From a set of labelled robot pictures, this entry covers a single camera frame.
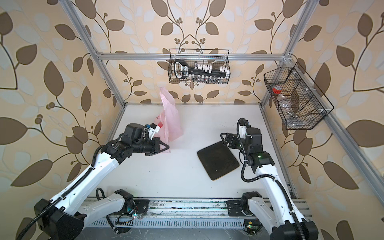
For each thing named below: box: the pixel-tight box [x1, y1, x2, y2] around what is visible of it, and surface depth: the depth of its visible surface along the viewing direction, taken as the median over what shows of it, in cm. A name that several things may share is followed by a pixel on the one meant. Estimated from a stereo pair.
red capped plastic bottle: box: [272, 85, 288, 101], surface depth 88 cm
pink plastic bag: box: [154, 87, 184, 153], surface depth 82 cm
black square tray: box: [197, 141, 240, 181], surface depth 91 cm
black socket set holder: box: [174, 59, 230, 81], surface depth 86 cm
